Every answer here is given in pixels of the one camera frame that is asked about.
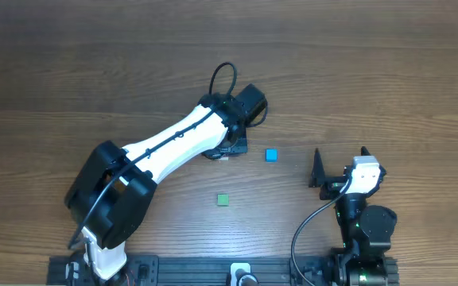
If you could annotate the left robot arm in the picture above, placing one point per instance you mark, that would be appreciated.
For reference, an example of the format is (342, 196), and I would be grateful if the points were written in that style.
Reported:
(181, 139)

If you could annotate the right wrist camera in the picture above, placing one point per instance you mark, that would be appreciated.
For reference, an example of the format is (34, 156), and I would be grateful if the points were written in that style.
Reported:
(364, 172)

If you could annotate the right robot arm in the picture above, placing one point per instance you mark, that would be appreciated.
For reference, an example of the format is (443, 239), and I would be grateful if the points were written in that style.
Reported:
(376, 226)

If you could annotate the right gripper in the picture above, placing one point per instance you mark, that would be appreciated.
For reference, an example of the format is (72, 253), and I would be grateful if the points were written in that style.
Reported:
(332, 186)

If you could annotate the mounting rail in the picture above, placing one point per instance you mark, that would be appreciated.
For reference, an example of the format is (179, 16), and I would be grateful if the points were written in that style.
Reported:
(197, 272)

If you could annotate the green cube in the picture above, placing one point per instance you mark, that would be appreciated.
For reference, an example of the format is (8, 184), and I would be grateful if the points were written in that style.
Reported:
(222, 199)

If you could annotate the blue cube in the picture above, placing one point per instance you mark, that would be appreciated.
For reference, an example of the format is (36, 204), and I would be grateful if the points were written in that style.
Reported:
(271, 155)

